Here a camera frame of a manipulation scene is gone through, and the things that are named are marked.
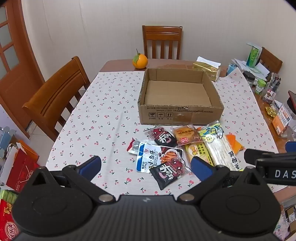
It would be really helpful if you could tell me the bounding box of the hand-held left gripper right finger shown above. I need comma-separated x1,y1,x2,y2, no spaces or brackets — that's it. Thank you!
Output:
177,156,266,204

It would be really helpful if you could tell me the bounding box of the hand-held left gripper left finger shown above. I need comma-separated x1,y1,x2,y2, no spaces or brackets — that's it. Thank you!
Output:
30,156,116,205

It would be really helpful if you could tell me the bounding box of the yellow cracker packet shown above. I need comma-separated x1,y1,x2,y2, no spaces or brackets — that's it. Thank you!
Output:
185,142,215,167

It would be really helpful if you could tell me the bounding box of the orange plastic snack packet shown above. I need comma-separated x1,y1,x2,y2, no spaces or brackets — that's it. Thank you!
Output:
225,134,245,152

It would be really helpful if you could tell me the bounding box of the long yellow tofu skin packet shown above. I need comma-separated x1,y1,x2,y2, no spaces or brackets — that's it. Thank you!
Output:
198,120,245,172

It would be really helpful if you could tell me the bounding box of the black red snack packet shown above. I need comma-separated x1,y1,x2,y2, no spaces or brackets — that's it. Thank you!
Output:
145,126,178,147
149,159,192,191

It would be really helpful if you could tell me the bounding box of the small red white snack packet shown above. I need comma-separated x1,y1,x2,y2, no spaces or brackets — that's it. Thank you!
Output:
127,138,147,154

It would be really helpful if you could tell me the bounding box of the white blue fish snack packet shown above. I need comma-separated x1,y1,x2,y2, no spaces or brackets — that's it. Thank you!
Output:
136,142,184,173

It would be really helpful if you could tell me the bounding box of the cardboard box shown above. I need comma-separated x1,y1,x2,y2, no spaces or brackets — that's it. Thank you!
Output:
137,68,224,126

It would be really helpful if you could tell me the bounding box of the orange printed box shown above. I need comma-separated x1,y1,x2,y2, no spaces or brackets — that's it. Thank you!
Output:
271,103,292,137

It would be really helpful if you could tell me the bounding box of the meat floss cake packet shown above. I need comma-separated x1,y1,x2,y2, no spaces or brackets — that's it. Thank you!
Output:
173,124,204,147

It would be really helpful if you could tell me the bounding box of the gold ornament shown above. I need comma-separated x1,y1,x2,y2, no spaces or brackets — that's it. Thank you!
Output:
265,104,277,116

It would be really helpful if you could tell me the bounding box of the dark red device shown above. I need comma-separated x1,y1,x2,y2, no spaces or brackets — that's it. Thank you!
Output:
287,91,296,109

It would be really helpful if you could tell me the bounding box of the cherry print tablecloth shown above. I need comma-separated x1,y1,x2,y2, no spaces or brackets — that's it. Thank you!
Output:
45,68,281,197

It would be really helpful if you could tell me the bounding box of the clear jar with pens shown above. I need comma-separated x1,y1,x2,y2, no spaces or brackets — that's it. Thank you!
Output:
262,72,281,102

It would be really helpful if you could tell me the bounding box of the green lid jar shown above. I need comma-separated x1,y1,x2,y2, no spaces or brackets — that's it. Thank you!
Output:
255,79,267,95

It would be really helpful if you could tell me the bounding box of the red gift bag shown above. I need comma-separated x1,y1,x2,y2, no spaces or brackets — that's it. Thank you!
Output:
6,148,41,193

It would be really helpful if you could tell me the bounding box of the black lid jar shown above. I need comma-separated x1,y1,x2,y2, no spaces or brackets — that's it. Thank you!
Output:
243,71,256,88

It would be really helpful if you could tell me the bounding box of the wooden chair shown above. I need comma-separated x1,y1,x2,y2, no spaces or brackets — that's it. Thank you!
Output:
258,46,283,73
22,56,91,142
142,25,183,60

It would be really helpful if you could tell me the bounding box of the pile of white papers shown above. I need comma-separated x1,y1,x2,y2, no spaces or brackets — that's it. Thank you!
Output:
230,58,270,77

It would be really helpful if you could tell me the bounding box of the blue white carton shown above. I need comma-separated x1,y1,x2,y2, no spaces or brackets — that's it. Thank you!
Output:
0,126,18,160

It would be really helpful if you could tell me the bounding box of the red printed box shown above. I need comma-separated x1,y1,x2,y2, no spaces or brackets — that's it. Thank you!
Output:
0,189,21,241

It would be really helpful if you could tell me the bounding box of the green white carton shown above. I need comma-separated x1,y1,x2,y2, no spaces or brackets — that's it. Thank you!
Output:
246,43,263,68

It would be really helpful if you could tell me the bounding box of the gold tissue pack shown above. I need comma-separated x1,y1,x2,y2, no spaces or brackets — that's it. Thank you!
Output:
192,56,221,82

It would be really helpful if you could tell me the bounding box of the wooden door with glass panes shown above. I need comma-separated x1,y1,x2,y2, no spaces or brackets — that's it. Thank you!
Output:
0,0,45,139

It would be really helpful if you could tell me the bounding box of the tangerine with leaf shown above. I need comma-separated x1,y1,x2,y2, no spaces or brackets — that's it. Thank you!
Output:
132,49,148,69

